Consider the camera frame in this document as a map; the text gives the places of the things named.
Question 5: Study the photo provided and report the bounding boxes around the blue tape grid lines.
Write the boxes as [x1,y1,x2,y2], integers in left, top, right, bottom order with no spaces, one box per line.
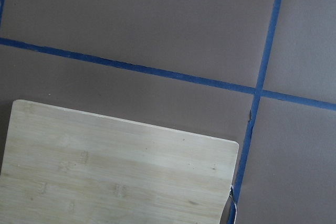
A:
[1,0,335,223]

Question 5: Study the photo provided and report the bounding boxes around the bamboo cutting board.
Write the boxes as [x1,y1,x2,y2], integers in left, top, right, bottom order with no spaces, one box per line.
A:
[1,100,239,223]

